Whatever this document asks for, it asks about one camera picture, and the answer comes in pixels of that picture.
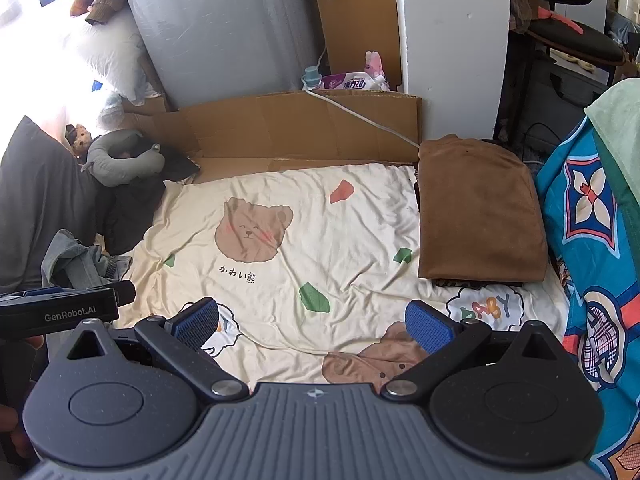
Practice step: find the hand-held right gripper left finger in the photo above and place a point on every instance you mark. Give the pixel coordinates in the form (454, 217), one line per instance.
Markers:
(195, 322)

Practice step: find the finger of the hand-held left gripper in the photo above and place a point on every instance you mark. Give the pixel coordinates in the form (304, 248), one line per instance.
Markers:
(122, 292)

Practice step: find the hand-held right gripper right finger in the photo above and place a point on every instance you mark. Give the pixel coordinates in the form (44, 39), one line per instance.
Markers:
(430, 327)

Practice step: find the light blue jeans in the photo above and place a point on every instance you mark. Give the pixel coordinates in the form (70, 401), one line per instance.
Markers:
(75, 260)

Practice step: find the person's left hand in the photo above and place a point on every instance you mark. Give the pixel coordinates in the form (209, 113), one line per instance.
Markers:
(11, 430)

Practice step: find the black clothing pile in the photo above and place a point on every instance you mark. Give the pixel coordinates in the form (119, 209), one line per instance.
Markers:
(130, 210)

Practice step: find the dark grey pillow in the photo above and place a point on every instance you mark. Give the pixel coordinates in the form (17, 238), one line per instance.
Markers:
(40, 200)

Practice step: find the brown folded garment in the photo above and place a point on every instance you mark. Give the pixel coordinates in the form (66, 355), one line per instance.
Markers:
(475, 210)

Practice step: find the grey neck pillow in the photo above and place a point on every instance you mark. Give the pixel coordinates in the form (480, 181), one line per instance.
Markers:
(112, 160)

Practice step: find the cream bear print bed sheet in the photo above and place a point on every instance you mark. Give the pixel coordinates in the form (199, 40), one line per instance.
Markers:
(325, 240)

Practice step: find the brown teddy bear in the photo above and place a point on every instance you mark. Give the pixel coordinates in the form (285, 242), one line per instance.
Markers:
(80, 140)

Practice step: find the blue patterned blanket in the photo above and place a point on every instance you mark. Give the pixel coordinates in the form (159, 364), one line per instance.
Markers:
(590, 240)

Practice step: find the clear plastic bag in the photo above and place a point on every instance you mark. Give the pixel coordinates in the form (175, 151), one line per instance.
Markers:
(111, 110)

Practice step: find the flat cardboard sheet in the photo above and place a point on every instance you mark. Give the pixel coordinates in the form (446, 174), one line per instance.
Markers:
(280, 130)

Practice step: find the white pillow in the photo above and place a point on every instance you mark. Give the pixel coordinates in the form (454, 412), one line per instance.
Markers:
(110, 50)

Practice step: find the black cabinet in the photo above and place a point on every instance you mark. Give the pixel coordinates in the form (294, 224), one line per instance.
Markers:
(550, 100)

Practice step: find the white purple detergent bag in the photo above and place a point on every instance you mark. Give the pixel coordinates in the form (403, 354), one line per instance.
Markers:
(350, 81)

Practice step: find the teal capped bottle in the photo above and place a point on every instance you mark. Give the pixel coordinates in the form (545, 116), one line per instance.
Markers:
(312, 77)

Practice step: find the grey plastic wrapped panel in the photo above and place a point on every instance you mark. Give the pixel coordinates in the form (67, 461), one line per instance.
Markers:
(220, 35)

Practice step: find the green towel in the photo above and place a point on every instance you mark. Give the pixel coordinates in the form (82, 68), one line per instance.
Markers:
(620, 120)

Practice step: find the tall cardboard panel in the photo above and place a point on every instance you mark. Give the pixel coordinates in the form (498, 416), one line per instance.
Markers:
(360, 20)

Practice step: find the black office chair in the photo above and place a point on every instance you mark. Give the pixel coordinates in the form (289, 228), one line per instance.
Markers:
(575, 35)

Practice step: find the pink cloth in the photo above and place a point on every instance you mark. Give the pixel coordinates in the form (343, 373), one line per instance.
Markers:
(560, 17)

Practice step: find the white cabinet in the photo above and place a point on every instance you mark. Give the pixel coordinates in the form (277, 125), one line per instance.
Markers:
(600, 0)

